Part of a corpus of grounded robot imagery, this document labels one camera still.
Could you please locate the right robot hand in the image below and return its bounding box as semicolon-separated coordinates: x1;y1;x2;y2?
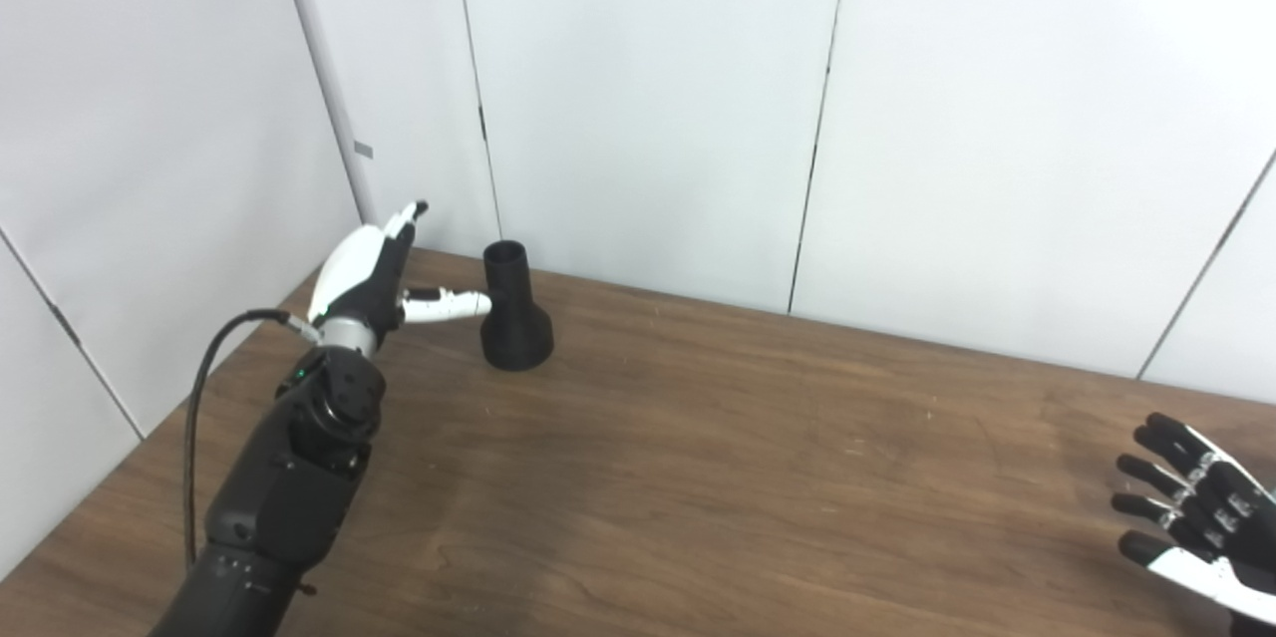
1111;412;1276;637

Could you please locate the black cone nozzle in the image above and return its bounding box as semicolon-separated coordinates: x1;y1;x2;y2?
479;239;555;372

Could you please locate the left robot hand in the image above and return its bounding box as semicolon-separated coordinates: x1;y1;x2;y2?
307;200;493;351

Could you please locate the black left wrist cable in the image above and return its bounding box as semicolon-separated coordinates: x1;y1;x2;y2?
182;309;322;573

